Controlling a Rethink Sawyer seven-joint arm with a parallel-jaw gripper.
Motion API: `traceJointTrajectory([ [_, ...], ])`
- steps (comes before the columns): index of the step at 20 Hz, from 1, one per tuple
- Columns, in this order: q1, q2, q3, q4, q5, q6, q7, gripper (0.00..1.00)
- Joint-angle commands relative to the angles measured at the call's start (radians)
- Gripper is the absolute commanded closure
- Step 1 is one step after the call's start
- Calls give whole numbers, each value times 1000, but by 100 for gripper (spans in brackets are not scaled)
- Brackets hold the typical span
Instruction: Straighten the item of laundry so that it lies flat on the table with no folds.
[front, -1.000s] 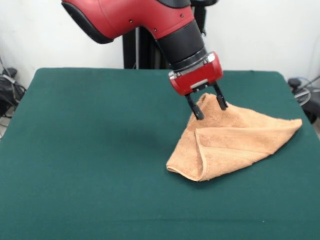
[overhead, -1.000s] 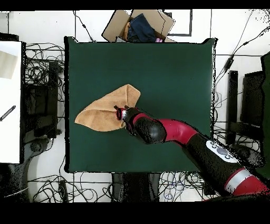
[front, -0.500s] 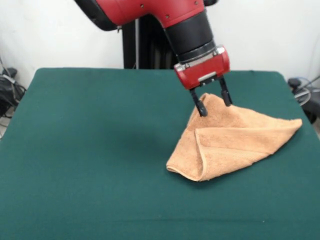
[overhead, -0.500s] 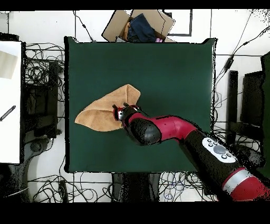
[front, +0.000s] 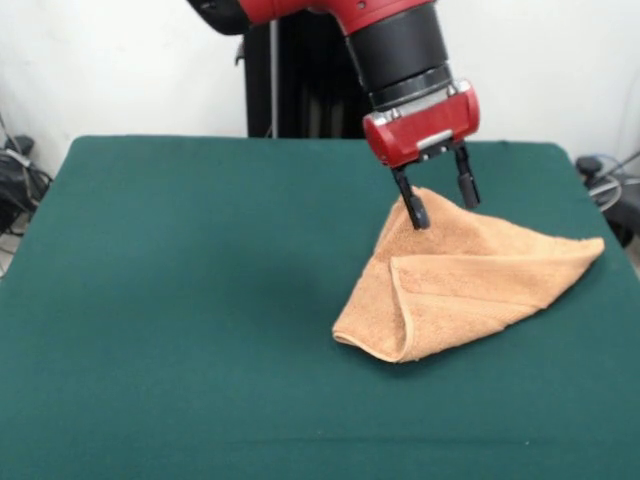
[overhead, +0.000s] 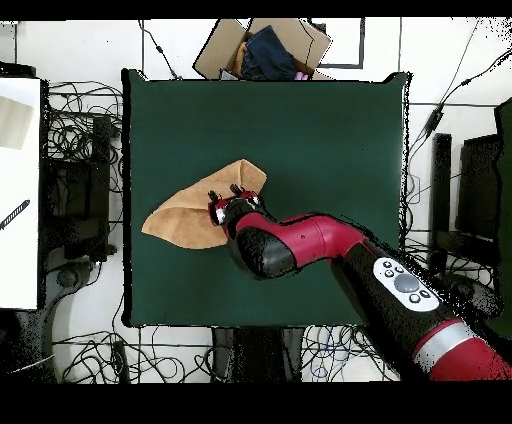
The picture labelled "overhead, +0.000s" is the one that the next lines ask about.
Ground dark green table cloth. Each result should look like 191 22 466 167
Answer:
120 68 413 329

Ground white desk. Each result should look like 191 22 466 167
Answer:
0 76 42 311

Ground tan terry towel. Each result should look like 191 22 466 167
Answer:
140 158 268 250

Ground black cable with adapter block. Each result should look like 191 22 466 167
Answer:
405 47 512 169

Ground beige cardboard piece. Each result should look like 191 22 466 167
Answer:
0 95 34 151

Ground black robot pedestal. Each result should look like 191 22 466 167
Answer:
211 326 305 383

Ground dark green fabric sheet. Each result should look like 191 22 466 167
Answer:
475 97 512 341

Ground black ribbed strap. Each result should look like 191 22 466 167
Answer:
0 198 32 232

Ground black cable with inline plug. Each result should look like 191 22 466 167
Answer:
137 19 183 81

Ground black metal frame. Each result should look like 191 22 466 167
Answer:
427 132 503 275

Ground brown cardboard box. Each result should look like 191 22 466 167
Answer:
192 17 333 81

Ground black metal stand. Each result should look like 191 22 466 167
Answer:
39 114 114 263

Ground dark blue jeans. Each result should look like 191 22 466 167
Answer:
240 24 297 81

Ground orange cloth item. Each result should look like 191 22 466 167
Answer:
233 41 248 76

